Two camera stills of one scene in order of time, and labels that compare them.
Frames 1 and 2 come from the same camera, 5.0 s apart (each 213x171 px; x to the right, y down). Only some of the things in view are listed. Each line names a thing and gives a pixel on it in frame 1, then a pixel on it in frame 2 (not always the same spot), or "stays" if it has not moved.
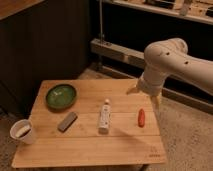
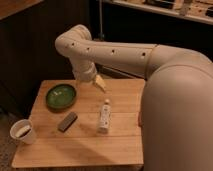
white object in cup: x=22 y=131 stays
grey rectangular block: x=67 y=122 stays
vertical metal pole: x=101 y=22 stays
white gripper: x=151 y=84 to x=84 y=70
